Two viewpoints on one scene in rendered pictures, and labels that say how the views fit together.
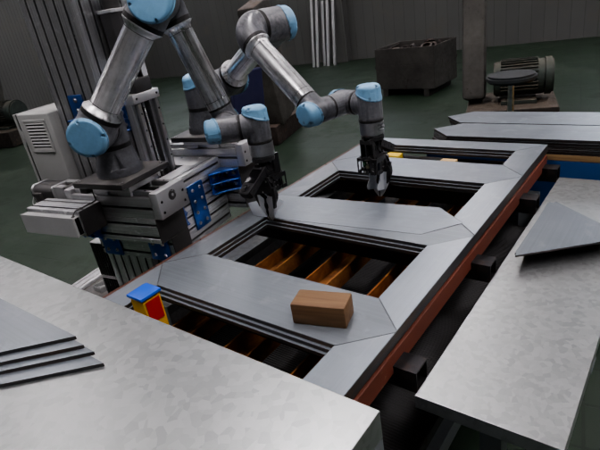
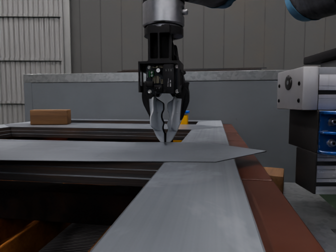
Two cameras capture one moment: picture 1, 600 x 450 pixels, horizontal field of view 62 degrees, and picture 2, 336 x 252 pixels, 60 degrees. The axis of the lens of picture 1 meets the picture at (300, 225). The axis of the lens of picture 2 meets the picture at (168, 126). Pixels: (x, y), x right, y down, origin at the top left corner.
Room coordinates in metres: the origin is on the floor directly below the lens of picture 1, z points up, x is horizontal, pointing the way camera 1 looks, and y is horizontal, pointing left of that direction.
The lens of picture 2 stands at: (1.95, -0.20, 0.92)
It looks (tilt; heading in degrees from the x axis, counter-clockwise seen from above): 5 degrees down; 148
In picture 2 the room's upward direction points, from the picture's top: straight up
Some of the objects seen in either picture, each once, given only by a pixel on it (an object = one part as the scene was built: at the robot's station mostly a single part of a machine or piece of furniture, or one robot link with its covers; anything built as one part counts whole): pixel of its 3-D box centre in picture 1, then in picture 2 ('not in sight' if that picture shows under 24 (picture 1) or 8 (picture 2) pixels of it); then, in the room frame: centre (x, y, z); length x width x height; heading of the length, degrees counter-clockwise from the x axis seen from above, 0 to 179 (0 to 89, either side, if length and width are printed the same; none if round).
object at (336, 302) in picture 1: (321, 308); (51, 116); (0.89, -0.02, 0.87); 0.12 x 0.06 x 0.05; 65
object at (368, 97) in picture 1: (369, 103); not in sight; (1.51, -0.27, 1.15); 0.09 x 0.08 x 0.11; 37
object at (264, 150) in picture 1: (261, 149); (165, 18); (1.49, 0.08, 1.07); 0.08 x 0.08 x 0.05
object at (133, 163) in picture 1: (116, 157); not in sight; (1.62, 0.56, 1.09); 0.15 x 0.15 x 0.10
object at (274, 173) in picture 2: not in sight; (272, 180); (1.43, 0.46, 0.71); 0.10 x 0.06 x 0.05; 126
